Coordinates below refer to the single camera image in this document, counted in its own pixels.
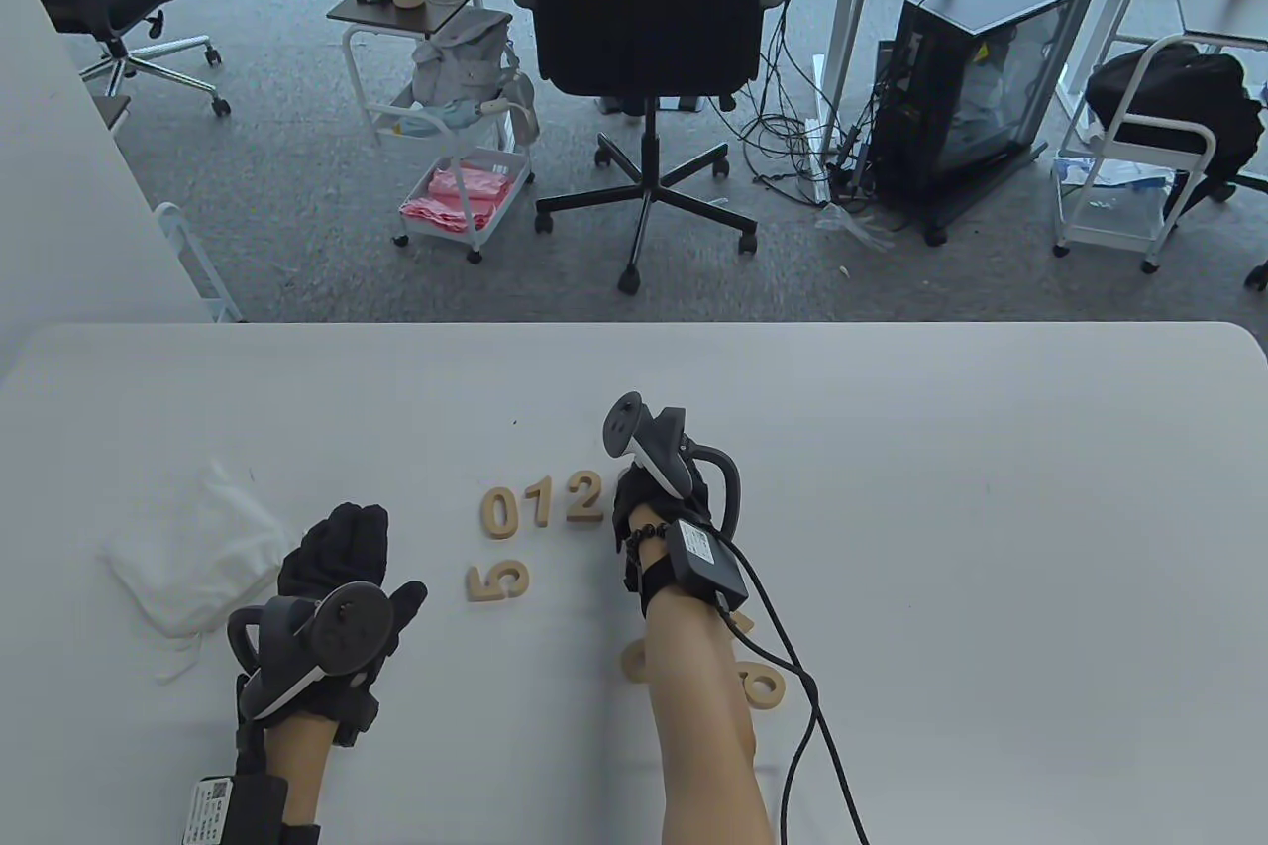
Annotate oval wooden number block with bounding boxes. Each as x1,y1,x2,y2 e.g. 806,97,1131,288
481,486,523,541

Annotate grey backpack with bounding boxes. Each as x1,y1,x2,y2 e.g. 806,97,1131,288
409,8,541,143

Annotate person's left forearm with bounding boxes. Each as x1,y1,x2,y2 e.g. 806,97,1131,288
265,711,333,826

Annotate person's right forearm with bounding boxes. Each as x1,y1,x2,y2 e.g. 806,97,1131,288
634,508,774,845

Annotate person's right hand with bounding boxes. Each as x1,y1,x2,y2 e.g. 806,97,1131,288
612,464,714,598

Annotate clear plastic bag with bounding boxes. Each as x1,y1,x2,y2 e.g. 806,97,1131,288
814,201,898,252

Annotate grey handheld controller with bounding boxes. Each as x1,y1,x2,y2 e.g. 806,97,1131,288
602,392,742,539
228,580,392,717

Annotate white cart with dark top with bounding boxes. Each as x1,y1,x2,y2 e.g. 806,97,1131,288
327,0,541,266

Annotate black cable tangle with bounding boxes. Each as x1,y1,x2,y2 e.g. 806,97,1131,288
723,0,873,192

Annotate white metal rack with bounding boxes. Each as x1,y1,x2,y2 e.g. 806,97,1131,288
154,201,244,324

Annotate hooked wooden number block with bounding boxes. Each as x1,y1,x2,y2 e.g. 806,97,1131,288
466,560,531,604

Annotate pink packets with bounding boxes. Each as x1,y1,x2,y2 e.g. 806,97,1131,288
399,166,516,234

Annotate black computer tower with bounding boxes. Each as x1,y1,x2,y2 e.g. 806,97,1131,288
872,0,1101,247

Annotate person's left hand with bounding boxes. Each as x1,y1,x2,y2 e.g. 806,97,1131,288
241,503,429,750

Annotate black wrist sensor box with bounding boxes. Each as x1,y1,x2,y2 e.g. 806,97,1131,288
181,771,321,845
639,520,751,623

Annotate white drawstring cloth bag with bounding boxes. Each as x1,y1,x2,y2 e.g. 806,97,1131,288
104,459,298,685

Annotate white rolling cart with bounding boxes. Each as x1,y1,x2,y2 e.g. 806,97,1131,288
1050,33,1219,276

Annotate black backpack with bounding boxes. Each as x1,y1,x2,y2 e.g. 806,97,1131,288
1083,41,1267,192

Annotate light blue pouch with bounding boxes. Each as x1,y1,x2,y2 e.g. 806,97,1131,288
381,97,506,140

